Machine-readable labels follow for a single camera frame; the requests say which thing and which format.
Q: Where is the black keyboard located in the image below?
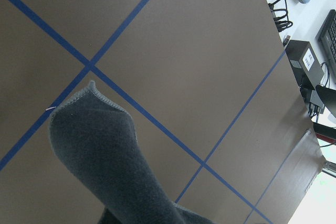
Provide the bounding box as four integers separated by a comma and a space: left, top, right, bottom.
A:
318, 9, 335, 74

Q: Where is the black power adapter box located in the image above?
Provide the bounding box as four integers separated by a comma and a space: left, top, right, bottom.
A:
285, 40, 324, 90

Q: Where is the grey and blue towel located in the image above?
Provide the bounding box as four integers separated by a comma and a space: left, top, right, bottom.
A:
48, 81, 208, 223

